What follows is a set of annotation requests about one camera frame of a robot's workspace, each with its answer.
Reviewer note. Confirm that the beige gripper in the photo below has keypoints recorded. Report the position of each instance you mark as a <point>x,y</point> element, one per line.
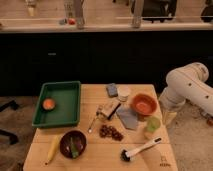
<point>168,116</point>

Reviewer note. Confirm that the green pepper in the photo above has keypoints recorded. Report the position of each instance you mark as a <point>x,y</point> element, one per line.
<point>73,149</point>

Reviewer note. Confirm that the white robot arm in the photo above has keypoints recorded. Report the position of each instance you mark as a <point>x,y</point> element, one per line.
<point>186,83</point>

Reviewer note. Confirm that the green apple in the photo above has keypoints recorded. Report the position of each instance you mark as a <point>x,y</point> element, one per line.
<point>153,123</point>

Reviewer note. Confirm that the orange bowl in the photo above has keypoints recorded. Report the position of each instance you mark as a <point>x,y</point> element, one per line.
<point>143,104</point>

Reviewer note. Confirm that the grey cloth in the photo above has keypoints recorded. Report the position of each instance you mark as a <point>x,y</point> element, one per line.
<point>128,118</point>

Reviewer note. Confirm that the white cup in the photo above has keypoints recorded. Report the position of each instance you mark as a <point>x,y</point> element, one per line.
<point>123,93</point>

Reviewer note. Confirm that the blue sponge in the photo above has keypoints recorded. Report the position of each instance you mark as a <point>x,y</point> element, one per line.
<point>112,90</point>

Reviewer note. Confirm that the bunch of dark grapes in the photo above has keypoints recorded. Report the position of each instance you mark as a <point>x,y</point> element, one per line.
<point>111,132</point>

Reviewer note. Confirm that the small cardboard box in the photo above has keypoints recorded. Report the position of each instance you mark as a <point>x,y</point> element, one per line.
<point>110,108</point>

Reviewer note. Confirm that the metal spoon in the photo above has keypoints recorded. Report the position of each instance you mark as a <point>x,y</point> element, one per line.
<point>98,111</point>

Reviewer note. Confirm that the dark brown bowl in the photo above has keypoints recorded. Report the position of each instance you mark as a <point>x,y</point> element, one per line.
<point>80,142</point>

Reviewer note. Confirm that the green plastic tray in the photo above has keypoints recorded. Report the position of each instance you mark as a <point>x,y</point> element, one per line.
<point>67,97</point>

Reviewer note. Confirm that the yellow banana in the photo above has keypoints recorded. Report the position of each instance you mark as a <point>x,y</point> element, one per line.
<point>53,148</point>

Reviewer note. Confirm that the orange fruit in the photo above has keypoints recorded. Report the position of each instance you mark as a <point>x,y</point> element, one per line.
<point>48,104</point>

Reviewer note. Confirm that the red object on counter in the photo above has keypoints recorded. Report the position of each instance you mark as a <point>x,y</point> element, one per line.
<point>71,21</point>

